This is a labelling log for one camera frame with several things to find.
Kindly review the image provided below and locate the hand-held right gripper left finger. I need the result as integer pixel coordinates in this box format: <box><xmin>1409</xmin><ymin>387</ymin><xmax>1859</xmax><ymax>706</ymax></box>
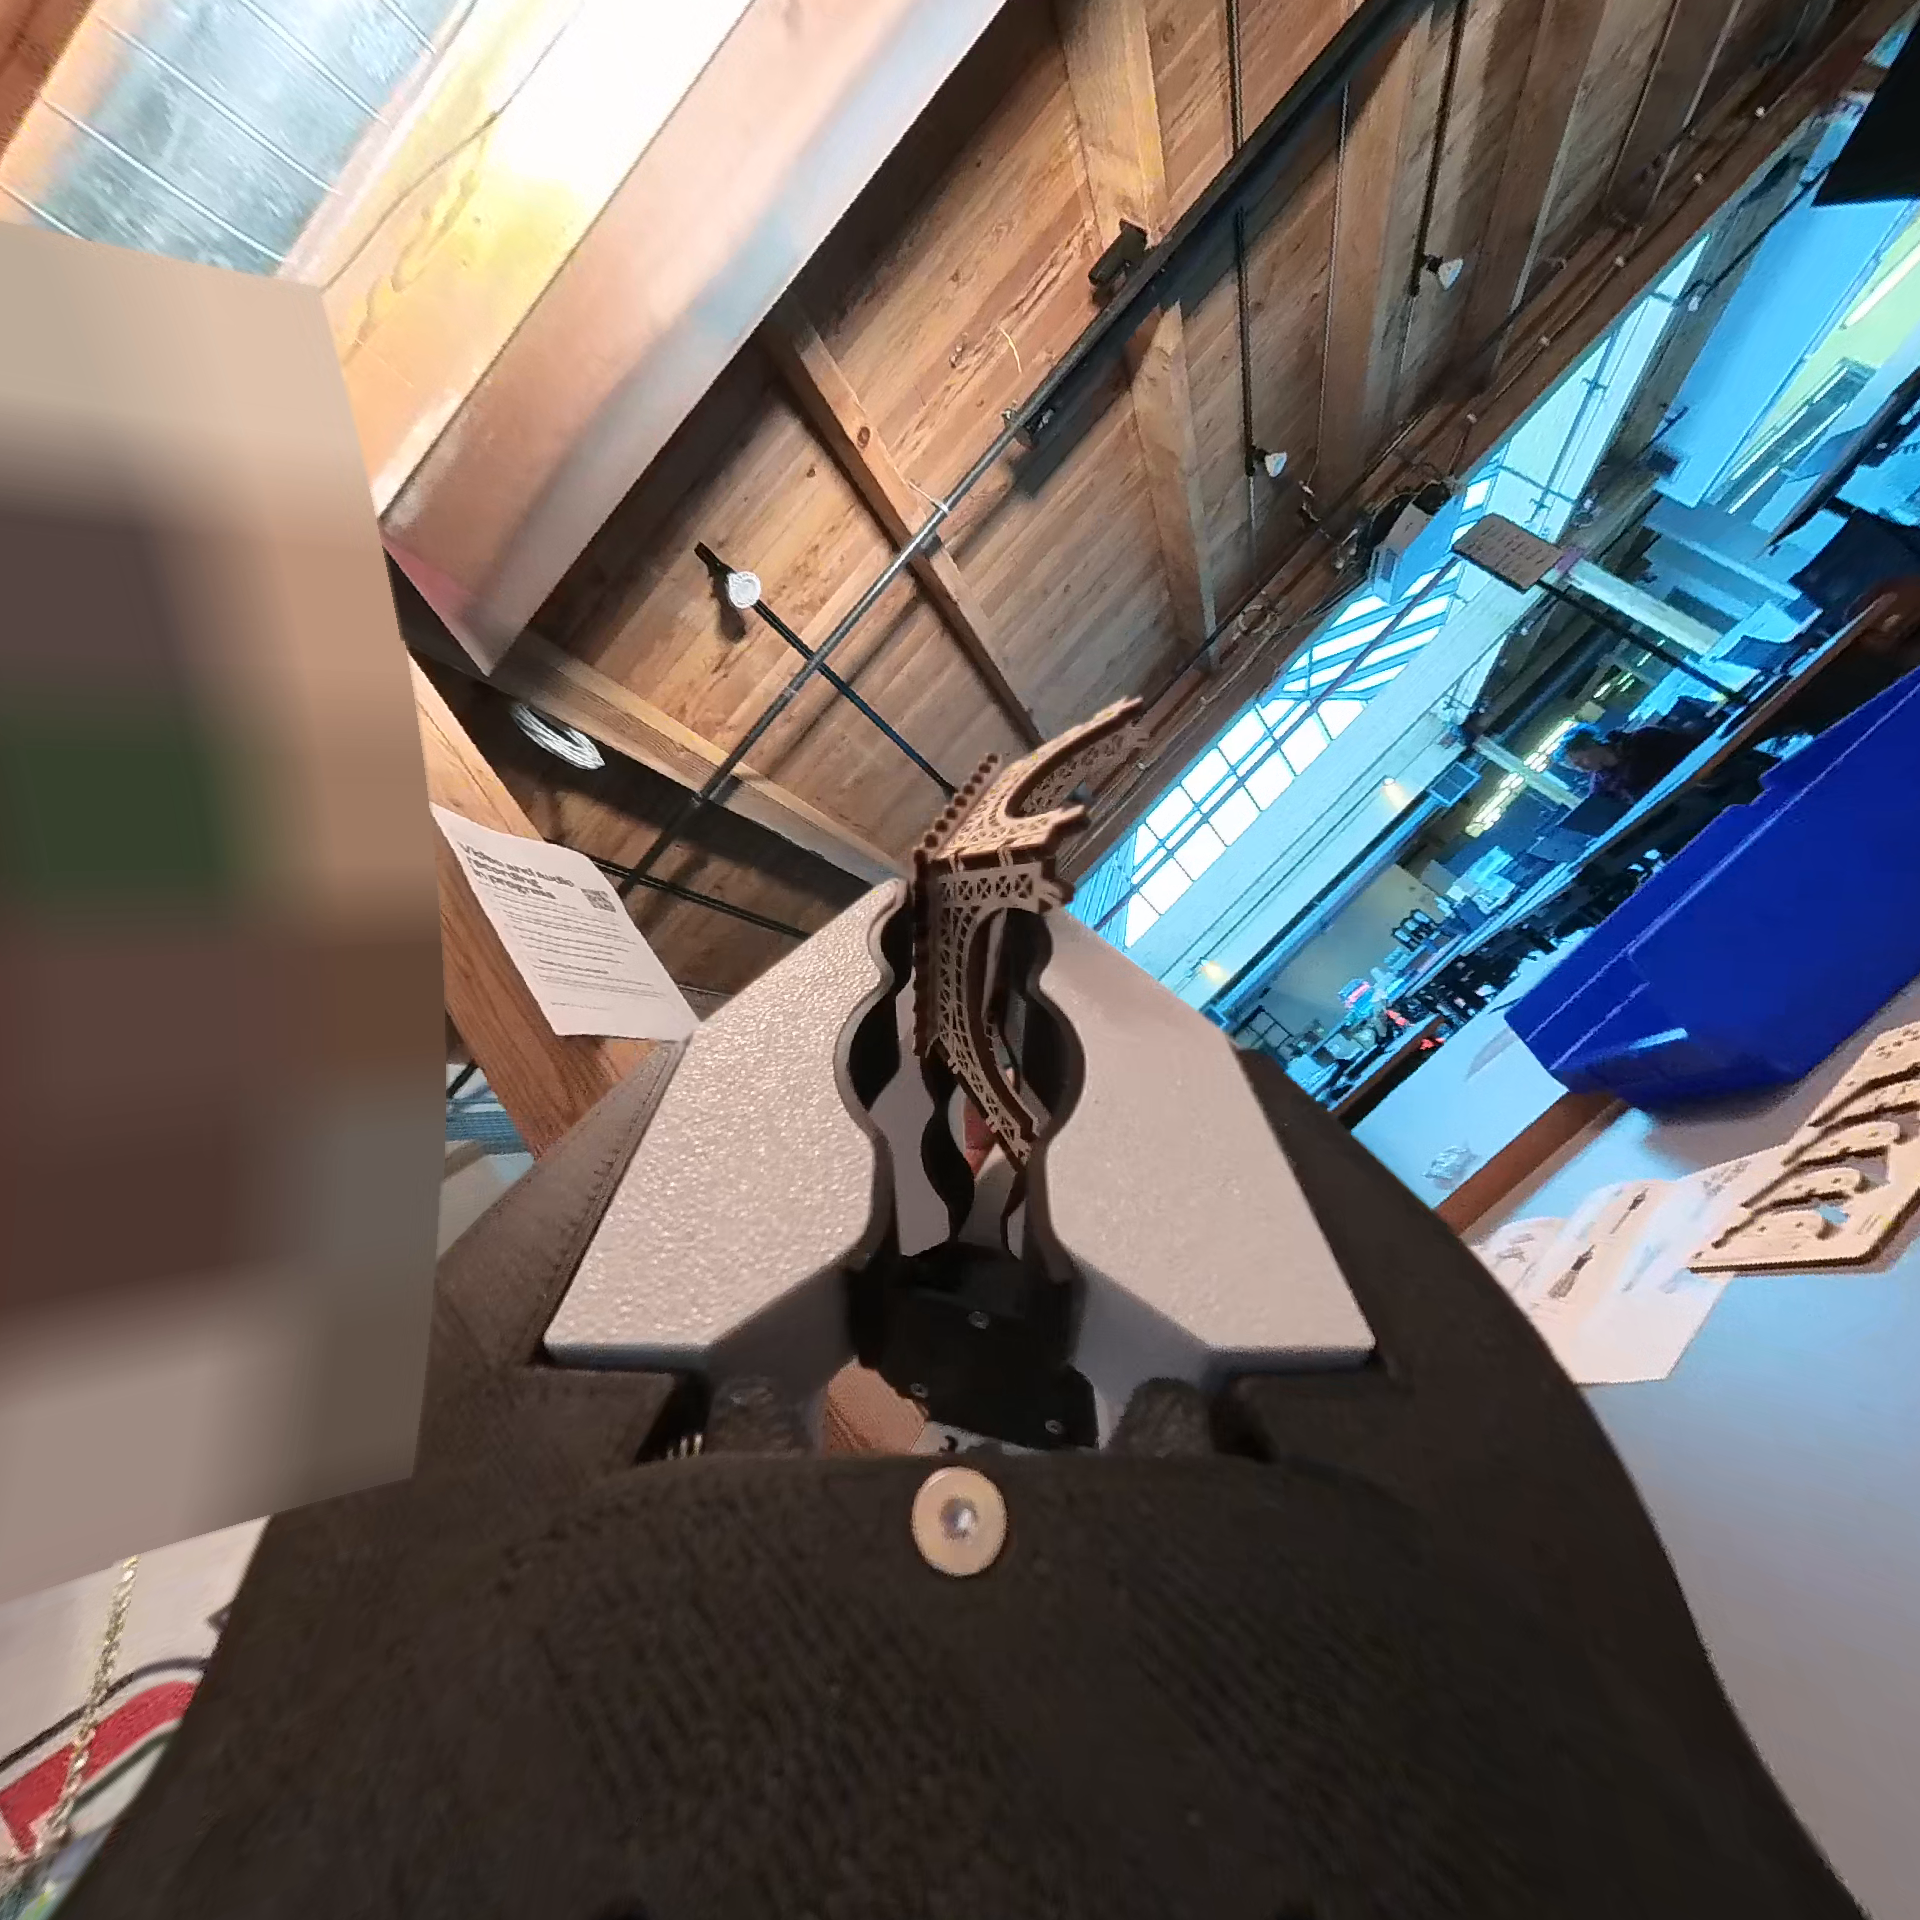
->
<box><xmin>538</xmin><ymin>879</ymin><xmax>921</xmax><ymax>1395</ymax></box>

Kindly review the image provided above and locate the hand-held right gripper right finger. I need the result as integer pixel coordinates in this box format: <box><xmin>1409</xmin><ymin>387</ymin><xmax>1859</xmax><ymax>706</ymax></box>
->
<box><xmin>1024</xmin><ymin>901</ymin><xmax>1381</xmax><ymax>1408</ymax></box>

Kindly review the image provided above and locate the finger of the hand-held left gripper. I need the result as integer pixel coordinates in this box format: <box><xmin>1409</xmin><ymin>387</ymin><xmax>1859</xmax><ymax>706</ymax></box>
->
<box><xmin>895</xmin><ymin>1034</ymin><xmax>976</xmax><ymax>1256</ymax></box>

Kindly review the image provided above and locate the wooden tower base model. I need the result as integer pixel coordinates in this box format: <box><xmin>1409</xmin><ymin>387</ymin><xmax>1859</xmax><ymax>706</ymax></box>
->
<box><xmin>910</xmin><ymin>696</ymin><xmax>1152</xmax><ymax>1173</ymax></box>

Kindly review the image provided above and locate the grey desk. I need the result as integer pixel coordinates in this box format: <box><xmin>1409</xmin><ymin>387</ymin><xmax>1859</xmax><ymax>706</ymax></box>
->
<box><xmin>1335</xmin><ymin>1007</ymin><xmax>1920</xmax><ymax>1920</ymax></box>

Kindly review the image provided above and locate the paper notice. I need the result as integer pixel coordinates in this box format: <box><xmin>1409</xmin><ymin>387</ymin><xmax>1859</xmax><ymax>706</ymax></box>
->
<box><xmin>432</xmin><ymin>805</ymin><xmax>702</xmax><ymax>1039</ymax></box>

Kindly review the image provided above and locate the wooden sheet with small parts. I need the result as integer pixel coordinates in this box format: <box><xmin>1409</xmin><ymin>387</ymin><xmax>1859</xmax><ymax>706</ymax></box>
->
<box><xmin>1687</xmin><ymin>1024</ymin><xmax>1920</xmax><ymax>1278</ymax></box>

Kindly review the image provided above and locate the blue plastic bin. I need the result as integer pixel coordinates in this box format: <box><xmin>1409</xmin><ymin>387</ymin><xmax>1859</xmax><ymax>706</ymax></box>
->
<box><xmin>1504</xmin><ymin>704</ymin><xmax>1920</xmax><ymax>1114</ymax></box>

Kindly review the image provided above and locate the ceiling projector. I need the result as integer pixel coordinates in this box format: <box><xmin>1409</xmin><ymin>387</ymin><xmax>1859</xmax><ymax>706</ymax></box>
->
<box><xmin>1363</xmin><ymin>491</ymin><xmax>1454</xmax><ymax>590</ymax></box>

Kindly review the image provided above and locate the person's patterned shirt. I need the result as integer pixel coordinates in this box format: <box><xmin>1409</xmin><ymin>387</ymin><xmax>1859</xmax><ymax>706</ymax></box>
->
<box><xmin>0</xmin><ymin>1558</ymin><xmax>226</xmax><ymax>1920</ymax></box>

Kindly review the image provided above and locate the sign on pole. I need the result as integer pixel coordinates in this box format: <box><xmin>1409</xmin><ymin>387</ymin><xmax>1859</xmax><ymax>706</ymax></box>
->
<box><xmin>1450</xmin><ymin>514</ymin><xmax>1571</xmax><ymax>595</ymax></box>

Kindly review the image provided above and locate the silver chain necklace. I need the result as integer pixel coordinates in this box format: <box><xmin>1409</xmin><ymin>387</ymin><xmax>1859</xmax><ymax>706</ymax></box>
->
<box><xmin>27</xmin><ymin>1555</ymin><xmax>143</xmax><ymax>1913</ymax></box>

